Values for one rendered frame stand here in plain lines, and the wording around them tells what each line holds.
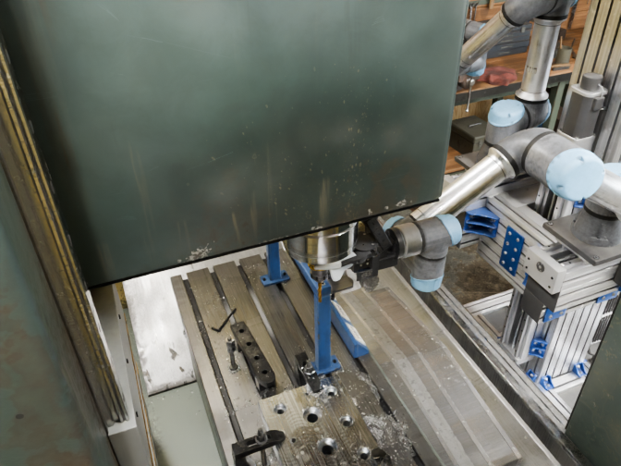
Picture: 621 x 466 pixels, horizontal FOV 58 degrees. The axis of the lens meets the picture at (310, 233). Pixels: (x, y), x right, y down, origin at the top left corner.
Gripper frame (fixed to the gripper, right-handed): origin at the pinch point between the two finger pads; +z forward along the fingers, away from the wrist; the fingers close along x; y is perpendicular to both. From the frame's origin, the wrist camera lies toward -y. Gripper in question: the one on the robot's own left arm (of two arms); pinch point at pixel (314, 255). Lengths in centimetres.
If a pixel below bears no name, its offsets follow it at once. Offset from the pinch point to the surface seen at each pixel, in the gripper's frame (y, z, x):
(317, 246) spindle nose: -8.1, 2.4, -7.3
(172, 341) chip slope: 78, 29, 65
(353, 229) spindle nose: -9.5, -5.5, -6.5
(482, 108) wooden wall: 109, -259, 263
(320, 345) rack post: 45.0, -8.1, 14.8
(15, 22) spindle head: -55, 42, -13
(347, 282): 24.9, -16.2, 15.6
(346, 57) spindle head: -45.7, 0.4, -12.6
